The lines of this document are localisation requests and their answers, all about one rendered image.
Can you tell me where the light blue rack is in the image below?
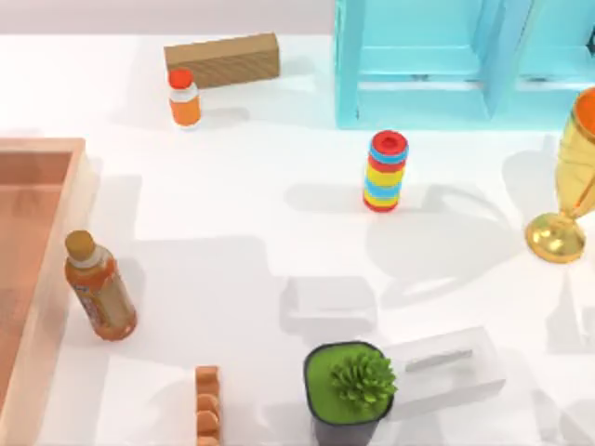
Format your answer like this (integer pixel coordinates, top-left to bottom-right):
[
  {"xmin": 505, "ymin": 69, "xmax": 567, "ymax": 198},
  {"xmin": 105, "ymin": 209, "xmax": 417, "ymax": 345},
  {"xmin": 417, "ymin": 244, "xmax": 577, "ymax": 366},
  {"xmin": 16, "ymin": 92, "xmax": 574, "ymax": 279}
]
[{"xmin": 333, "ymin": 0, "xmax": 595, "ymax": 132}]

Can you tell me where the white tissue box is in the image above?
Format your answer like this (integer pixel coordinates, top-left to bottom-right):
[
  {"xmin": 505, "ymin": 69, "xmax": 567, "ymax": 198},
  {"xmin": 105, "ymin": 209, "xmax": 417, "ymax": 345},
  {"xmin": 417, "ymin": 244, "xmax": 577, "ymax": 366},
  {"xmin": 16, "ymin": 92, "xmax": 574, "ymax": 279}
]
[{"xmin": 381, "ymin": 325, "xmax": 508, "ymax": 420}]

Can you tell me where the salmon-coloured shallow box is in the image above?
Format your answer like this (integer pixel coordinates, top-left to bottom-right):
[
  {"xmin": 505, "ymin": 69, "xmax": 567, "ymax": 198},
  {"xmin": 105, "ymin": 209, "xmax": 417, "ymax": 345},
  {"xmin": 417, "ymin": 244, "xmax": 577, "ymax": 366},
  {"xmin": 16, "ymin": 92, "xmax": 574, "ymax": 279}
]
[{"xmin": 0, "ymin": 137, "xmax": 87, "ymax": 446}]

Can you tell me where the small orange bottle red cap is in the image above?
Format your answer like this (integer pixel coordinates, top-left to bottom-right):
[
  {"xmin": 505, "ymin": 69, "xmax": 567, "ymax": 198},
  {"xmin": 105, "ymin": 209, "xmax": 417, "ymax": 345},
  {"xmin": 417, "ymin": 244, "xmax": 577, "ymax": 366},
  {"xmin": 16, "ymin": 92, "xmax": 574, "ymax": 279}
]
[{"xmin": 167, "ymin": 68, "xmax": 203, "ymax": 131}]

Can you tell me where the black pot with green plant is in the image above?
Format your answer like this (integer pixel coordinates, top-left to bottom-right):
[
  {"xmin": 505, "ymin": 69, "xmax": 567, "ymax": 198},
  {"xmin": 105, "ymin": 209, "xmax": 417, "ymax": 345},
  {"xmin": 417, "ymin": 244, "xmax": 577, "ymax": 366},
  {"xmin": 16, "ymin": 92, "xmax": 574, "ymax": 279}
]
[{"xmin": 303, "ymin": 341, "xmax": 399, "ymax": 446}]

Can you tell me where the stack of coloured rings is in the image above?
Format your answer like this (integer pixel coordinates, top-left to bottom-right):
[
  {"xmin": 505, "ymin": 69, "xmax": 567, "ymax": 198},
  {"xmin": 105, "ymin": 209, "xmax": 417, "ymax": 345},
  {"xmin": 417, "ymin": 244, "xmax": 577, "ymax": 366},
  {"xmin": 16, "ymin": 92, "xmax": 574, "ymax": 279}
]
[{"xmin": 363, "ymin": 130, "xmax": 411, "ymax": 214}]

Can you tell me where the orange notched holder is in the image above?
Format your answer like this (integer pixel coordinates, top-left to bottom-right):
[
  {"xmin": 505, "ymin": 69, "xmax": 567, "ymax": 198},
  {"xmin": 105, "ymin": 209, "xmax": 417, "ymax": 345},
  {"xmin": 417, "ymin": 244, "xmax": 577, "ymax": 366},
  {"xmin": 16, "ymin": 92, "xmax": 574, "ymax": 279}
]
[{"xmin": 194, "ymin": 364, "xmax": 222, "ymax": 446}]

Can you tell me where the brown wooden block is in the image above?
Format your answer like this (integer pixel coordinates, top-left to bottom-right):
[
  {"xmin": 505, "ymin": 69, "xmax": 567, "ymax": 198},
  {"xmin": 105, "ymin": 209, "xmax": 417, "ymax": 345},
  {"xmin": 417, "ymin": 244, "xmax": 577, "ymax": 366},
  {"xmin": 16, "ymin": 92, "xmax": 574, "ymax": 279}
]
[{"xmin": 163, "ymin": 32, "xmax": 282, "ymax": 91}]

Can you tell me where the gold trophy cup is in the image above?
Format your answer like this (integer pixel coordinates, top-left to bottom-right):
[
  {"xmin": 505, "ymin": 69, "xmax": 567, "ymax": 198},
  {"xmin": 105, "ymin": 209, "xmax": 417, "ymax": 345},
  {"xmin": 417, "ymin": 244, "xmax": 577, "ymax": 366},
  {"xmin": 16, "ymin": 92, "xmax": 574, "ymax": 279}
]
[{"xmin": 524, "ymin": 85, "xmax": 595, "ymax": 265}]

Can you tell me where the orange bottle with brown cap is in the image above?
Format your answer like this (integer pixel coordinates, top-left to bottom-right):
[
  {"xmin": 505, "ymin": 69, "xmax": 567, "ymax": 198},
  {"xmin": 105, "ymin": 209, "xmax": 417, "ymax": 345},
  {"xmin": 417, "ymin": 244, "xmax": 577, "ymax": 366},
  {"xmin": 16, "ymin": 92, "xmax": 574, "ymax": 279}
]
[{"xmin": 63, "ymin": 230, "xmax": 139, "ymax": 342}]

